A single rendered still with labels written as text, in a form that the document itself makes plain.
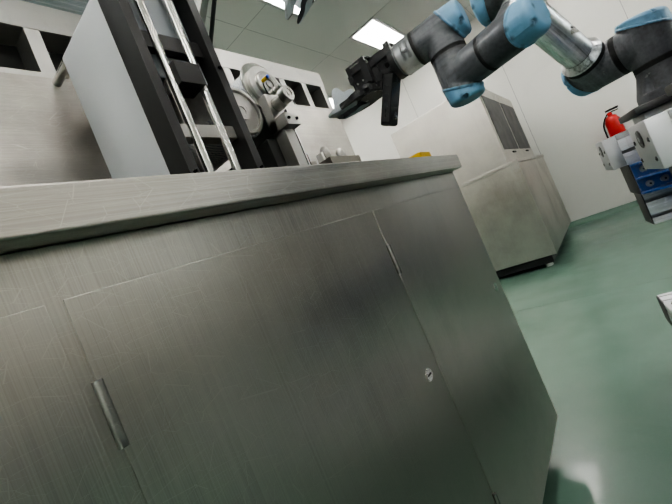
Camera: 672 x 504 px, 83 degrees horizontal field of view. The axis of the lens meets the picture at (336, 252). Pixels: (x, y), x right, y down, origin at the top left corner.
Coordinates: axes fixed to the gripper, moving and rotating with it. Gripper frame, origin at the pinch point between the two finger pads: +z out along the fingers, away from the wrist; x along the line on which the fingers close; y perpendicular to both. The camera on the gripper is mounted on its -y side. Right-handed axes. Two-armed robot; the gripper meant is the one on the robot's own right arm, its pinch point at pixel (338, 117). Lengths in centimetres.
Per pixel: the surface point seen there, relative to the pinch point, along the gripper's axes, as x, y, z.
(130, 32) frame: 49, 12, 0
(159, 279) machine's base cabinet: 67, -28, -13
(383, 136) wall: -444, 105, 190
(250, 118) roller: 16.0, 6.8, 13.5
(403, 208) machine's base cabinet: 13.9, -28.8, -13.3
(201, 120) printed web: 24.5, 9.8, 20.5
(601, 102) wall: -444, 9, -59
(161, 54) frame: 44.5, 9.4, 0.9
